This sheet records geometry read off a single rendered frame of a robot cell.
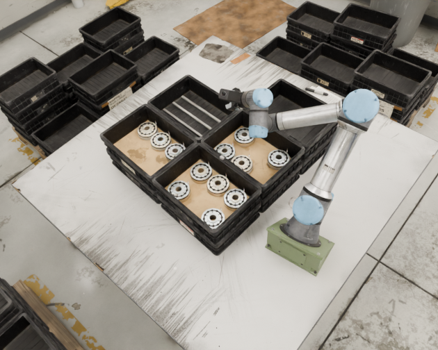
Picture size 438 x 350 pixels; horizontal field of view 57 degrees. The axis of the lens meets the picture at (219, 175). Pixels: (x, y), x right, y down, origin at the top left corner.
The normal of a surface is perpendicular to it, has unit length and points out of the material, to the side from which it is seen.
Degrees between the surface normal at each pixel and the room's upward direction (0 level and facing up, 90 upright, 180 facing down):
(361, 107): 39
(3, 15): 90
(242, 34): 0
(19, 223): 0
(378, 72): 0
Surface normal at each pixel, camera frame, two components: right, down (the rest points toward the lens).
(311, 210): -0.44, 0.23
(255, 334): -0.06, -0.59
